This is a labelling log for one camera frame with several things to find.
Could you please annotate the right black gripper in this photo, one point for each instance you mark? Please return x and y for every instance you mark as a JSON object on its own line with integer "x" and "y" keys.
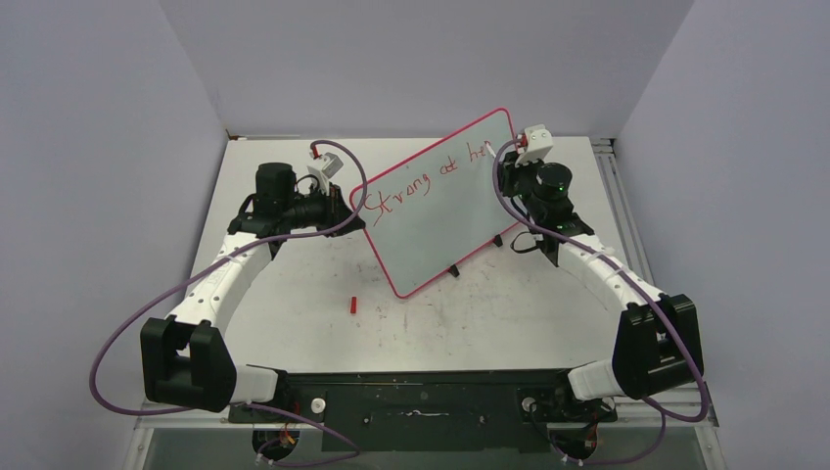
{"x": 507, "y": 171}

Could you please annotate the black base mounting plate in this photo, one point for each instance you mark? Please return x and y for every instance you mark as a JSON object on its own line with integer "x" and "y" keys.
{"x": 435, "y": 411}

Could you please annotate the pink framed whiteboard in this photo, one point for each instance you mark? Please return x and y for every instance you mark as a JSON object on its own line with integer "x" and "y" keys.
{"x": 434, "y": 208}

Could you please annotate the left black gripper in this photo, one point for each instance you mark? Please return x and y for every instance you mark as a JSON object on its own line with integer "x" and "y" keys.
{"x": 336, "y": 212}

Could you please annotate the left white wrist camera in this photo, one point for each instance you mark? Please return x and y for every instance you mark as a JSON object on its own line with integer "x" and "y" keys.
{"x": 325, "y": 167}

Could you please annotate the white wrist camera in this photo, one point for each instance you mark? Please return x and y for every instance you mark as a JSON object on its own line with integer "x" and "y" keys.
{"x": 535, "y": 142}
{"x": 325, "y": 167}

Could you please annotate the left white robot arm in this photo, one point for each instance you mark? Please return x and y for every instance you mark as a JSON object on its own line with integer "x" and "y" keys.
{"x": 185, "y": 359}

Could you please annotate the aluminium rail frame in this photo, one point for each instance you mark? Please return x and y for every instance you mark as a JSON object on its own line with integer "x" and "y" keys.
{"x": 504, "y": 311}

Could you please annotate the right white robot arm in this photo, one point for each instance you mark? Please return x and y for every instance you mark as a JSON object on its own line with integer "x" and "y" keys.
{"x": 657, "y": 345}

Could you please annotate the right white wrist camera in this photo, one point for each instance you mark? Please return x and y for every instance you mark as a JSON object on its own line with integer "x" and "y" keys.
{"x": 535, "y": 142}

